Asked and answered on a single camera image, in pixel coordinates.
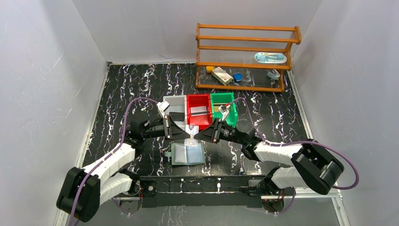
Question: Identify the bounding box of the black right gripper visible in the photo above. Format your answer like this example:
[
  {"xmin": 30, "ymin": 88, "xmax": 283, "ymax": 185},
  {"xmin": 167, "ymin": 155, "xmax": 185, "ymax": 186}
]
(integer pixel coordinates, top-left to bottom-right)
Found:
[{"xmin": 194, "ymin": 117, "xmax": 246, "ymax": 145}]

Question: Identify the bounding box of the black card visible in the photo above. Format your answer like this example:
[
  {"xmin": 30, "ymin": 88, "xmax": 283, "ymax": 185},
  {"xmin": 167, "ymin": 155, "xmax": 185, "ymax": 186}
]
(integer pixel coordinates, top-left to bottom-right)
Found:
[{"xmin": 169, "ymin": 112, "xmax": 185, "ymax": 122}]

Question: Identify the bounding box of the light blue card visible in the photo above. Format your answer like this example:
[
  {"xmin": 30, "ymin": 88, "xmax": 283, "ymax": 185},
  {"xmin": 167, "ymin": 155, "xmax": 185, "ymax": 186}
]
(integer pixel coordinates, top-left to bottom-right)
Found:
[{"xmin": 184, "ymin": 125, "xmax": 199, "ymax": 146}]

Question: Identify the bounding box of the grey-green card holder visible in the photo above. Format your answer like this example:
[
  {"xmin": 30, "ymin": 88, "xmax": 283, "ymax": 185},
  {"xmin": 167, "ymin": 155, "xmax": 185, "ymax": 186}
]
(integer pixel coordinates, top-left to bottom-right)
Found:
[{"xmin": 165, "ymin": 143, "xmax": 205, "ymax": 166}]

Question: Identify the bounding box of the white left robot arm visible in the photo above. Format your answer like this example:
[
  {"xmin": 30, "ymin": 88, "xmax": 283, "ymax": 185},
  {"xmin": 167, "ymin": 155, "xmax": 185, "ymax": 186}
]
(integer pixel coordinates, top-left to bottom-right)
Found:
[{"xmin": 56, "ymin": 112, "xmax": 190, "ymax": 222}]

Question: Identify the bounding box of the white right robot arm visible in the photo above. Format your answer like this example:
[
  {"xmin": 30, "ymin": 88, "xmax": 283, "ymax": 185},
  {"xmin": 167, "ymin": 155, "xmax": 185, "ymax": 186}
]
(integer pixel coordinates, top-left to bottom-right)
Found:
[{"xmin": 194, "ymin": 118, "xmax": 344, "ymax": 195}]

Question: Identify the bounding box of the silver grey card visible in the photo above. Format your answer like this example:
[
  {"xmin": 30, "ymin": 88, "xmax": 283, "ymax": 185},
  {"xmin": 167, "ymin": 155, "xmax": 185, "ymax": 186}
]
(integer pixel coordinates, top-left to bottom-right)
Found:
[{"xmin": 190, "ymin": 106, "xmax": 208, "ymax": 116}]

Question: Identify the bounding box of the white plastic bin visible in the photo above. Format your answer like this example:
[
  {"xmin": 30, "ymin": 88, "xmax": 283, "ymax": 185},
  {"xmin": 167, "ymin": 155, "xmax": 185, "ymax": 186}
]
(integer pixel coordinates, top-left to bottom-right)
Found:
[{"xmin": 163, "ymin": 95, "xmax": 187, "ymax": 125}]

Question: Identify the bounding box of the green plastic bin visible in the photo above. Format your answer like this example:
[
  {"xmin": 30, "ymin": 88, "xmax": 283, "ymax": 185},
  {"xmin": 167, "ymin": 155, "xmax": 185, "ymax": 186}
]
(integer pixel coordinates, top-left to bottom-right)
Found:
[{"xmin": 210, "ymin": 92, "xmax": 238, "ymax": 127}]

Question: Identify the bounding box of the red plastic bin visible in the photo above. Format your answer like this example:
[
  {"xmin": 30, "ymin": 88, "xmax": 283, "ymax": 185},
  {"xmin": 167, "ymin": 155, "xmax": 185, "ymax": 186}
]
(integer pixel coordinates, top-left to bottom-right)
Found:
[{"xmin": 187, "ymin": 94, "xmax": 213, "ymax": 131}]

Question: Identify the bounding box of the white cardboard box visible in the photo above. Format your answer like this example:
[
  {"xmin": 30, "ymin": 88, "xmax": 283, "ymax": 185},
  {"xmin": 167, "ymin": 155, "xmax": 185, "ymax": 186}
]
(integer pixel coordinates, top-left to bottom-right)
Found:
[{"xmin": 211, "ymin": 67, "xmax": 233, "ymax": 86}]

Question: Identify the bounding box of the small blue block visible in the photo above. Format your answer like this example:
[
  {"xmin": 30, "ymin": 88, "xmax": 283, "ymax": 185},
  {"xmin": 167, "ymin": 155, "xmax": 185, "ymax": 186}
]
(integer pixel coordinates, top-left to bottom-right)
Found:
[{"xmin": 233, "ymin": 73, "xmax": 242, "ymax": 82}]

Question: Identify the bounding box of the small yellow block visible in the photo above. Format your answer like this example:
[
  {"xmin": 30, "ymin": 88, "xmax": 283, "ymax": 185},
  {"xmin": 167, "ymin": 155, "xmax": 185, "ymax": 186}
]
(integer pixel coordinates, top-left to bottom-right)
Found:
[{"xmin": 206, "ymin": 66, "xmax": 215, "ymax": 73}]

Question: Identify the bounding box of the orange wooden shelf rack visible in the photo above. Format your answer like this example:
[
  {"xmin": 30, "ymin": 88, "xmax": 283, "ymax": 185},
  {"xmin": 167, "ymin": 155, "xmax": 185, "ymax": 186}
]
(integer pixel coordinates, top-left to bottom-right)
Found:
[{"xmin": 195, "ymin": 23, "xmax": 302, "ymax": 93}]

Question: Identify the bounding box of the white tape dispenser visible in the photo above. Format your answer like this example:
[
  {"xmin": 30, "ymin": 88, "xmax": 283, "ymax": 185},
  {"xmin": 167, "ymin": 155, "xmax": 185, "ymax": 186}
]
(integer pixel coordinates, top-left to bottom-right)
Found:
[{"xmin": 267, "ymin": 69, "xmax": 281, "ymax": 80}]

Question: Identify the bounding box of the teal packaged tool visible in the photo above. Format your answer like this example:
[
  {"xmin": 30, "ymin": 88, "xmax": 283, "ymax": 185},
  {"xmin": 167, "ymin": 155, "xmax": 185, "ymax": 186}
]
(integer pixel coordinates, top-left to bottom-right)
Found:
[{"xmin": 254, "ymin": 52, "xmax": 287, "ymax": 64}]

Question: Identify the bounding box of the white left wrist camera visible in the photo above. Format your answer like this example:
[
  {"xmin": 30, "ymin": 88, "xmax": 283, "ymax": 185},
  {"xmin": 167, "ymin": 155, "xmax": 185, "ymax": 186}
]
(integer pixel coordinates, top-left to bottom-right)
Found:
[{"xmin": 156, "ymin": 101, "xmax": 170, "ymax": 117}]

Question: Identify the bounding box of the aluminium frame rail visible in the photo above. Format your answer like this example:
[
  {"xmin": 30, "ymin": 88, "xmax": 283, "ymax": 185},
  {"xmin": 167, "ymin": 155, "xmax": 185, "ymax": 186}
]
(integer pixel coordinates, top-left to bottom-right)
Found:
[{"xmin": 60, "ymin": 176, "xmax": 343, "ymax": 201}]

